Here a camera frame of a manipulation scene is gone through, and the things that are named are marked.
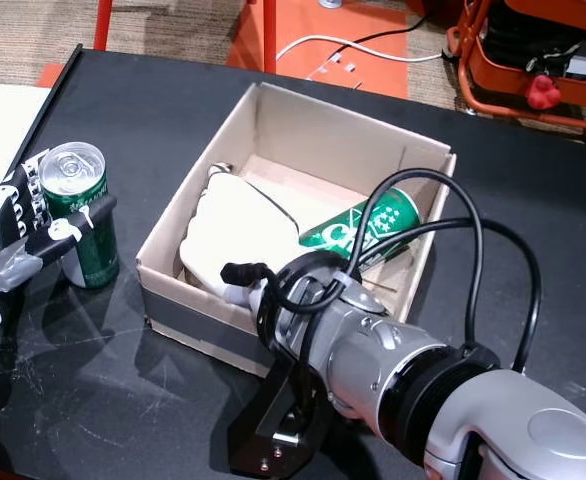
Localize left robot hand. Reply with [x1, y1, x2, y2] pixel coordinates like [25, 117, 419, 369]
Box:
[0, 148, 119, 334]

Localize black floor cable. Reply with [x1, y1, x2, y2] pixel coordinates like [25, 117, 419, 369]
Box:
[345, 12, 429, 49]

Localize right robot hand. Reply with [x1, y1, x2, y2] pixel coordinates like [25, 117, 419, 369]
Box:
[179, 162, 302, 306]

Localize open cardboard box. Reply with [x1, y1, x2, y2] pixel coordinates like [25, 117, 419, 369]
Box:
[135, 81, 458, 379]

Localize red knob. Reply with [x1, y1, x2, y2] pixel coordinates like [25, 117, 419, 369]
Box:
[526, 74, 560, 110]

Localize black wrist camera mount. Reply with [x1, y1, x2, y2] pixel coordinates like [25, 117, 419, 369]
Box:
[226, 344, 334, 476]

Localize small orange floor plate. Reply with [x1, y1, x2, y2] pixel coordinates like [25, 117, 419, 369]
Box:
[36, 62, 67, 90]

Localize black hose bundle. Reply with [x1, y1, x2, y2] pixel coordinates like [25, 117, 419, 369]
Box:
[487, 0, 586, 71]

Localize green Chilsung cider can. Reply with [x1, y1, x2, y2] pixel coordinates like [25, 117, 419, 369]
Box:
[37, 142, 121, 290]
[297, 187, 422, 264]

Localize white floor cable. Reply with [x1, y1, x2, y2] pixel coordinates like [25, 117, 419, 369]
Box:
[275, 33, 447, 64]

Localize orange frame post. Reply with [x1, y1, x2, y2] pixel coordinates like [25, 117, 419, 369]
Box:
[92, 0, 114, 51]
[260, 0, 278, 75]

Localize orange utility cart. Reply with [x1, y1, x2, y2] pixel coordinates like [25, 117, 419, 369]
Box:
[445, 0, 586, 146]

